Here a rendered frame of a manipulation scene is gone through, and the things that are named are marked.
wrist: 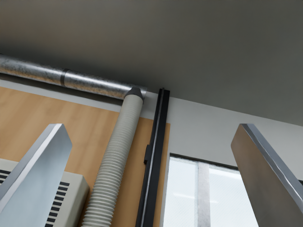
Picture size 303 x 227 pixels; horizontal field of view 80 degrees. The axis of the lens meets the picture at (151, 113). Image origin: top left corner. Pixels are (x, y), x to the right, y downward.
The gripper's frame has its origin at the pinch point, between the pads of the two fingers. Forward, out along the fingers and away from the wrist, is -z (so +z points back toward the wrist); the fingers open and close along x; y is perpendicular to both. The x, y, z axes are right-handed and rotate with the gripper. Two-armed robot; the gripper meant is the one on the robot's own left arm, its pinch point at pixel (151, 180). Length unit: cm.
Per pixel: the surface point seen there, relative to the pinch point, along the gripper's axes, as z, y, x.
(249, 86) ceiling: -121, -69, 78
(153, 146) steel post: -79, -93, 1
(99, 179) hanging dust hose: -51, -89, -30
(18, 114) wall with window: -99, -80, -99
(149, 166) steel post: -66, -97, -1
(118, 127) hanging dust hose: -85, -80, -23
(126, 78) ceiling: -137, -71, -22
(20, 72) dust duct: -125, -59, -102
